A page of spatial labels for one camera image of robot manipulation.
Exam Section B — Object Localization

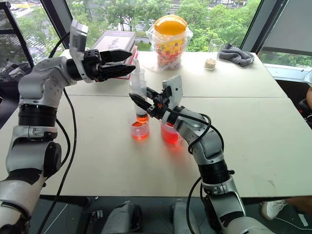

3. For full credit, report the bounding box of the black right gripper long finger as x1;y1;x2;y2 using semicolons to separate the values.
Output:
129;93;154;114

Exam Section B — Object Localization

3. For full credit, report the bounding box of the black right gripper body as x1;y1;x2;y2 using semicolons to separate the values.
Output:
148;87;171;120

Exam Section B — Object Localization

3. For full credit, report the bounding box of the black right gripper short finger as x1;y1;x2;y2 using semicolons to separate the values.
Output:
146;88;159;101

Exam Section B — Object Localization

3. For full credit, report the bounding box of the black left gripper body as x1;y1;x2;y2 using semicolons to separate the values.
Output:
83;49;102;82

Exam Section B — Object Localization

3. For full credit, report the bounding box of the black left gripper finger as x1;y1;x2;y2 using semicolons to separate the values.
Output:
99;49;133;65
99;63;137;81

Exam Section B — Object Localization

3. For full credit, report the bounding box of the glass cylinder with red liquid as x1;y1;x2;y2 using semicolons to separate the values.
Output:
129;58;148;117

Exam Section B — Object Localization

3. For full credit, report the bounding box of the clear cup with red liquid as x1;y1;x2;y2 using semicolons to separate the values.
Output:
160;121;184;146
129;114;150;141

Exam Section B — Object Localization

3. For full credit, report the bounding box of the candy jar with orange lid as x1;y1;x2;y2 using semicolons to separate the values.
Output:
154;14;188;70

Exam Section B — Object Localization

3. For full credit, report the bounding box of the small dish with white bits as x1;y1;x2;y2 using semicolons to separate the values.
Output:
204;58;217;70

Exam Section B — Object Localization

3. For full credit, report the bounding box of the clear plastic bag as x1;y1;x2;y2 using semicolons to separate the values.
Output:
146;24;194;72

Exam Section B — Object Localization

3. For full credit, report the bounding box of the empty clear drinking glass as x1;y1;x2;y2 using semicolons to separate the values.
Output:
208;39;224;53

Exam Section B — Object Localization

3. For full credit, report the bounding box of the grey cloth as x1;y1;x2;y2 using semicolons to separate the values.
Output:
217;43;255;67

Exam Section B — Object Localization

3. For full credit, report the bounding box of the grey rounded robot leg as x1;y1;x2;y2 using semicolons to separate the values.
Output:
100;200;143;234
172;200;195;234

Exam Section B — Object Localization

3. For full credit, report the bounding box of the white sneaker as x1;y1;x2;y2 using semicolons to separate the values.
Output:
261;199;289;221

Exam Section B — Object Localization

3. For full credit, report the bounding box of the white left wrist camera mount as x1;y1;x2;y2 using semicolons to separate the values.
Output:
69;19;95;84

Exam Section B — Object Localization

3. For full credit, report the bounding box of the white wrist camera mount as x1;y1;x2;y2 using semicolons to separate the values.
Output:
69;19;95;84
162;75;183;110

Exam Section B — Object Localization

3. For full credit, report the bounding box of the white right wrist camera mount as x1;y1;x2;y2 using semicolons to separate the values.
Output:
162;75;183;110

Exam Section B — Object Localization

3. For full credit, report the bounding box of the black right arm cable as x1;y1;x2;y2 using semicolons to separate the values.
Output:
165;105;212;234

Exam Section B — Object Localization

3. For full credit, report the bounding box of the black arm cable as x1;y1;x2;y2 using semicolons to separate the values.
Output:
37;32;78;234
165;105;212;234

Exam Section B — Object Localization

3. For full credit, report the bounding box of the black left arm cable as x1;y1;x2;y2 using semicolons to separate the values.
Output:
37;32;78;234

